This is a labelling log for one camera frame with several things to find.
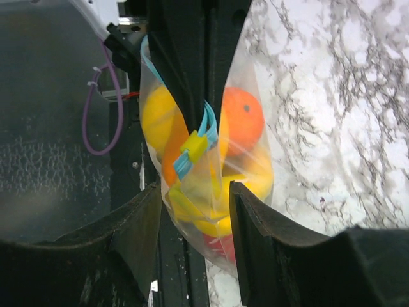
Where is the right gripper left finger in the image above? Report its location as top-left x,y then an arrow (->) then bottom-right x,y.
1,184 -> 162,306

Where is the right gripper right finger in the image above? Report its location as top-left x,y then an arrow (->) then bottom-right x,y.
230,182 -> 408,306

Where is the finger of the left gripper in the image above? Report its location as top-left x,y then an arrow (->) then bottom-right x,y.
146,0 -> 206,132
206,0 -> 253,109

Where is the red apple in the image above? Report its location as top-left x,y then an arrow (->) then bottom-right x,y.
203,234 -> 236,264

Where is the yellow lemon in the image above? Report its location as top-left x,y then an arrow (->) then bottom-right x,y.
142,85 -> 177,155

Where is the yellow banana bunch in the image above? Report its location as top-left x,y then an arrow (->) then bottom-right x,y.
167,171 -> 274,237

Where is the orange fruit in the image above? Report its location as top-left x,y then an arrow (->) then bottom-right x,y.
222,86 -> 265,157

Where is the clear zip top bag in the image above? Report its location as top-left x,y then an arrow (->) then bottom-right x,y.
139,38 -> 274,274

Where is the orange yellow mango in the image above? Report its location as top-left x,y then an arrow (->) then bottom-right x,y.
162,112 -> 189,187

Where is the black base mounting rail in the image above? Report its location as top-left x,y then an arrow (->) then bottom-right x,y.
105,24 -> 210,306

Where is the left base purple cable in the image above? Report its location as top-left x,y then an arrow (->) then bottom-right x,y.
81,38 -> 141,157

